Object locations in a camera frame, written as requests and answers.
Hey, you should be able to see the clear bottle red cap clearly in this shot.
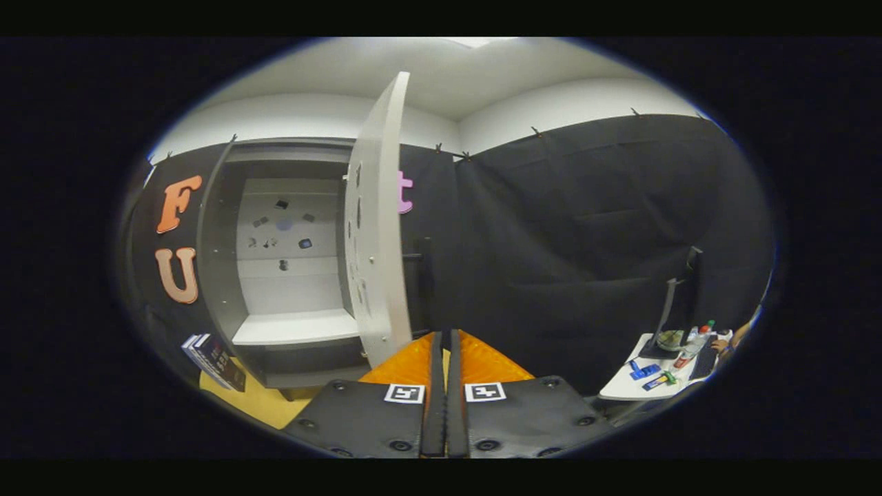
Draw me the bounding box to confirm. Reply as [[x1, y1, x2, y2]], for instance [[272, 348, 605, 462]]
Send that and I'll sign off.
[[673, 320, 716, 369]]

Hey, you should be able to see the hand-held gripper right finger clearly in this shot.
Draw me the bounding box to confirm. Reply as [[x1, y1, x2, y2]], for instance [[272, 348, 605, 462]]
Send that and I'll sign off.
[[447, 329, 615, 459]]

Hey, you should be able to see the white side table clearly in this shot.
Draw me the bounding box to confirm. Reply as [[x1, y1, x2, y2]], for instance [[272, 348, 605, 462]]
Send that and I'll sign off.
[[598, 333, 728, 402]]

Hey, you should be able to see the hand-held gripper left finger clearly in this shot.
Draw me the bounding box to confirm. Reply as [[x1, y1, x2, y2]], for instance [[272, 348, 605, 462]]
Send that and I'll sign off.
[[283, 331, 445, 459]]

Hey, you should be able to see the white cabinet shelf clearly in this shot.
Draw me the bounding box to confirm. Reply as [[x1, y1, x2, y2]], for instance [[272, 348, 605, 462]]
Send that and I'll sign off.
[[232, 309, 362, 347]]

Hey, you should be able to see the dark flat object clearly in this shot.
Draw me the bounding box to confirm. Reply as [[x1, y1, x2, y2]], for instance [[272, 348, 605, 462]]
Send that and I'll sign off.
[[689, 338, 721, 380]]

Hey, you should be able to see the white cabinet door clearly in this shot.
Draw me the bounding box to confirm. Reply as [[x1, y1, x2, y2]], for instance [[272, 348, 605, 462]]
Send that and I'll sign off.
[[342, 71, 414, 369]]

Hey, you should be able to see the black door handle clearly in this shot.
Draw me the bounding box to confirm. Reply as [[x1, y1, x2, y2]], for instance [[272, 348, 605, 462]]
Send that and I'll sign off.
[[402, 236, 436, 338]]

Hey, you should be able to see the grey cabinet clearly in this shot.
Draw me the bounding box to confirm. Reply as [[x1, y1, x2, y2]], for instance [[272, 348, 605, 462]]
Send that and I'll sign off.
[[196, 138, 373, 402]]

